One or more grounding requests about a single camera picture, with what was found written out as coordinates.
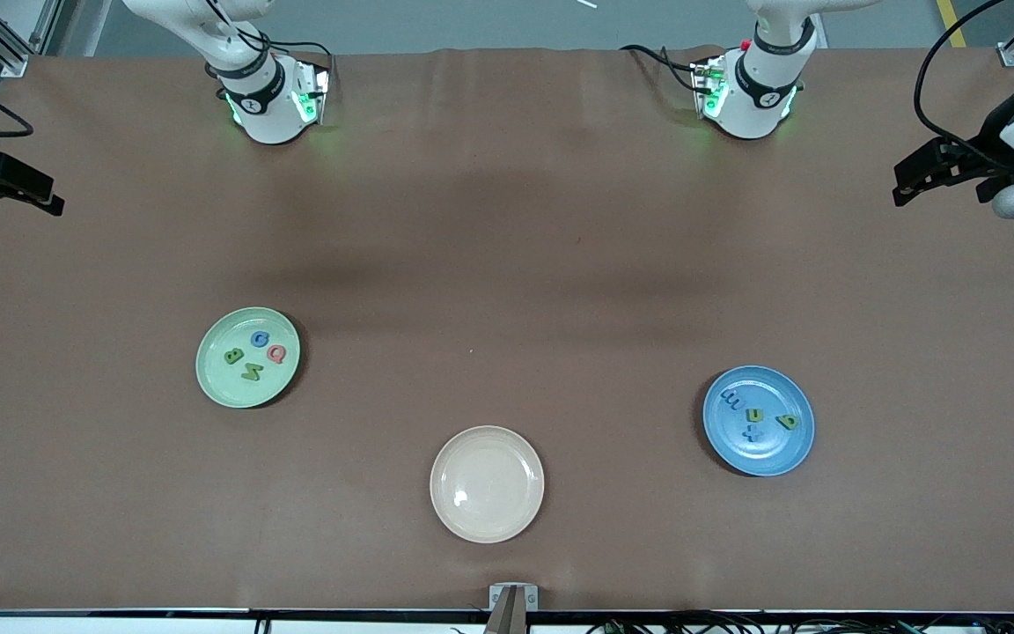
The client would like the light green plate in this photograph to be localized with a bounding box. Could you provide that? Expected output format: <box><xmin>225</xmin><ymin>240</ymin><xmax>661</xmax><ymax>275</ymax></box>
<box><xmin>195</xmin><ymin>306</ymin><xmax>302</xmax><ymax>409</ymax></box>

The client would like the blue plate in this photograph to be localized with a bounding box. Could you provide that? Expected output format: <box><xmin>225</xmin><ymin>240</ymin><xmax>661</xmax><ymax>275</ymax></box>
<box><xmin>702</xmin><ymin>365</ymin><xmax>816</xmax><ymax>477</ymax></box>

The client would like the brown table mat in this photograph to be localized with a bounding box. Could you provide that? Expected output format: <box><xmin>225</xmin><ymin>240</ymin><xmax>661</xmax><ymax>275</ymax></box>
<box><xmin>0</xmin><ymin>46</ymin><xmax>1014</xmax><ymax>614</ymax></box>

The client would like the beige plate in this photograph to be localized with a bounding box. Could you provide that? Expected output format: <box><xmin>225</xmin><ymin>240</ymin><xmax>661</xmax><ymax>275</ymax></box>
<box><xmin>430</xmin><ymin>425</ymin><xmax>546</xmax><ymax>544</ymax></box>

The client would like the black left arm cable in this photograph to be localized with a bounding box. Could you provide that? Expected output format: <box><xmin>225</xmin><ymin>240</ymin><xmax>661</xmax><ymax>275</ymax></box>
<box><xmin>914</xmin><ymin>0</ymin><xmax>1014</xmax><ymax>168</ymax></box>

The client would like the black left base cable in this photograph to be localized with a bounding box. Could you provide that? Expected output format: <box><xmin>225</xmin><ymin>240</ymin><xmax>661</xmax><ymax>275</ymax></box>
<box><xmin>620</xmin><ymin>42</ymin><xmax>703</xmax><ymax>92</ymax></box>

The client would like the black base cable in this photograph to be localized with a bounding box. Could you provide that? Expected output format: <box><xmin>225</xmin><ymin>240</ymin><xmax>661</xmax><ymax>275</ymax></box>
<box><xmin>204</xmin><ymin>0</ymin><xmax>334</xmax><ymax>85</ymax></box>
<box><xmin>620</xmin><ymin>42</ymin><xmax>703</xmax><ymax>92</ymax></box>

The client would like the black right base cable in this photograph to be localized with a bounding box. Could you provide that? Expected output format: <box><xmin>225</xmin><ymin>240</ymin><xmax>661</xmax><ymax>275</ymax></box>
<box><xmin>204</xmin><ymin>0</ymin><xmax>334</xmax><ymax>85</ymax></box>

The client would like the silver metal bracket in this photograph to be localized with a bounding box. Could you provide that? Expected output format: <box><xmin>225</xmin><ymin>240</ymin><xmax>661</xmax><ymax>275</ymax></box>
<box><xmin>489</xmin><ymin>583</ymin><xmax>540</xmax><ymax>612</ymax></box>

